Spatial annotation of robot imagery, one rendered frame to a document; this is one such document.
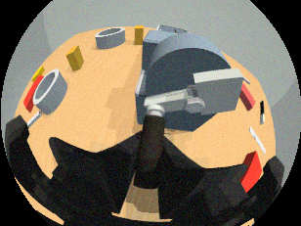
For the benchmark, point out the grey ring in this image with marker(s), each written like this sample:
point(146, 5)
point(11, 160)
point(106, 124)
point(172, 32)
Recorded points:
point(110, 38)
point(50, 92)

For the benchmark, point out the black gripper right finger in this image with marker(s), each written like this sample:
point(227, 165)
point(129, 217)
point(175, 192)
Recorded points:
point(180, 179)

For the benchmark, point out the red rectangular block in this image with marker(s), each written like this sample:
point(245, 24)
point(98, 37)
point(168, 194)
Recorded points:
point(252, 173)
point(28, 99)
point(247, 98)

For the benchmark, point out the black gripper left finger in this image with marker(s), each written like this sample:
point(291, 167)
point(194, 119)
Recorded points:
point(112, 169)

